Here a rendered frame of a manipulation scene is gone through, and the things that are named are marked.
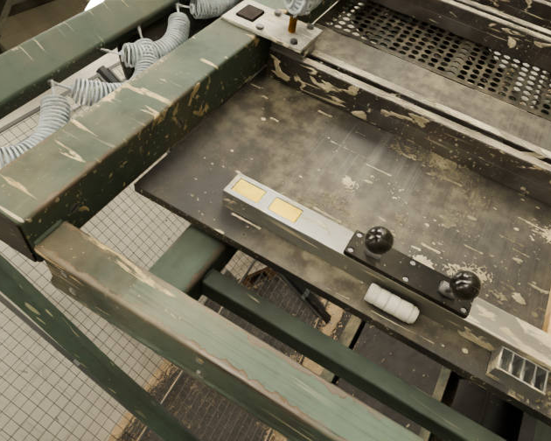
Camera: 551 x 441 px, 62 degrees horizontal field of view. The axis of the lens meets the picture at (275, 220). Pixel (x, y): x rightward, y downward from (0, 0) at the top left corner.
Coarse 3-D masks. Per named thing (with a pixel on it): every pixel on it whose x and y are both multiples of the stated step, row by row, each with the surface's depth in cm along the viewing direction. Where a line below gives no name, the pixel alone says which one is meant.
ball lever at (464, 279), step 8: (464, 272) 57; (472, 272) 58; (456, 280) 57; (464, 280) 56; (472, 280) 56; (440, 288) 67; (448, 288) 65; (456, 288) 57; (464, 288) 56; (472, 288) 56; (480, 288) 57; (448, 296) 67; (456, 296) 58; (464, 296) 57; (472, 296) 57
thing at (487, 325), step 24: (264, 216) 75; (312, 216) 75; (288, 240) 76; (312, 240) 72; (336, 240) 72; (336, 264) 74; (360, 264) 70; (384, 288) 71; (432, 312) 69; (480, 312) 68; (504, 312) 68; (480, 336) 67; (504, 336) 66; (528, 336) 66
